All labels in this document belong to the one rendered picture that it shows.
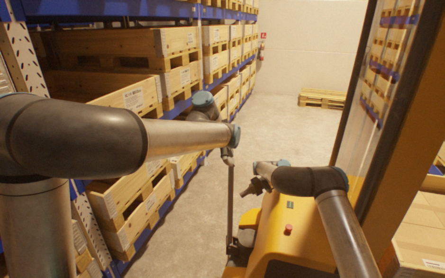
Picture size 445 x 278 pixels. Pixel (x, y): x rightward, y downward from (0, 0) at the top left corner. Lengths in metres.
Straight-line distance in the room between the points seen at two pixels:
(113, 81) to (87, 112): 1.83
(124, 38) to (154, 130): 1.76
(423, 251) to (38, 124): 1.59
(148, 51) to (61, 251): 1.70
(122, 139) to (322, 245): 1.16
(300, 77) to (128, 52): 5.38
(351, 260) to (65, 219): 0.73
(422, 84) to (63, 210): 0.97
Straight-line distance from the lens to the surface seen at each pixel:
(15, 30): 1.26
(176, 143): 0.47
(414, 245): 1.57
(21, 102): 0.43
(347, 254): 0.81
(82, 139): 0.34
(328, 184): 0.89
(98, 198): 1.60
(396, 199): 1.09
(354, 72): 1.50
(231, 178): 1.40
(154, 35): 1.96
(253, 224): 2.04
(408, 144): 0.96
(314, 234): 1.37
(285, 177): 0.89
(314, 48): 6.70
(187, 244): 2.38
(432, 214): 1.86
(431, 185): 2.09
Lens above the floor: 1.89
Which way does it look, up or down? 28 degrees down
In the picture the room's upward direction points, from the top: straight up
